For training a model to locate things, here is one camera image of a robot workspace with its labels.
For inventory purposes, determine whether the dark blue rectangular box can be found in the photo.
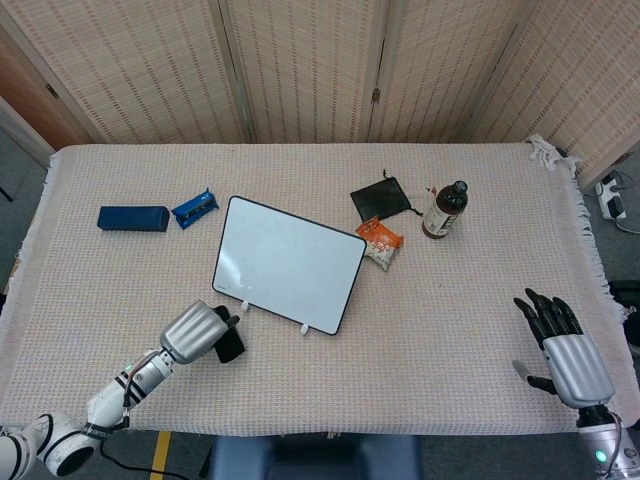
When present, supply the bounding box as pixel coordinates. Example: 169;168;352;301
97;204;170;234

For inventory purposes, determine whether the beige woven tablecloth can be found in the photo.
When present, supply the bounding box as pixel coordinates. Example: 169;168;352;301
0;133;630;441

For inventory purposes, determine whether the brown tea bottle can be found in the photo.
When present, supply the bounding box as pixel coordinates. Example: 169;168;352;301
421;180;470;240

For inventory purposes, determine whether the white plastic board stand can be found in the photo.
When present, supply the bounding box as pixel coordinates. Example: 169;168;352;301
241;300;310;335

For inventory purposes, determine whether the orange and white snack bag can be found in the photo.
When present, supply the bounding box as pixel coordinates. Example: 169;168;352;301
355;215;406;272

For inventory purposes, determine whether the black drawstring pouch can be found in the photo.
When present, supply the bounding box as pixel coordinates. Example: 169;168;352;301
349;168;424;222

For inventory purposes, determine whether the woven folding screen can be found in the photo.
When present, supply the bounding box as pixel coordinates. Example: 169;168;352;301
0;0;640;191

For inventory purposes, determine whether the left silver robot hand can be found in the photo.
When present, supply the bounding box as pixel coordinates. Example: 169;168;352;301
158;299;241;365

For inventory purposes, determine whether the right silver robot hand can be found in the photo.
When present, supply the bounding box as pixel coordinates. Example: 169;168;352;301
512;287;616;412

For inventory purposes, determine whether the black whiteboard eraser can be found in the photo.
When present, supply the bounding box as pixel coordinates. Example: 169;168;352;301
214;324;247;364

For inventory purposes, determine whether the white power strip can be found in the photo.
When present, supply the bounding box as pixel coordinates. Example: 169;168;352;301
594;172;628;222

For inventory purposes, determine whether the small white whiteboard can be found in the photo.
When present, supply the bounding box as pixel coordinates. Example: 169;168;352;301
211;195;368;336

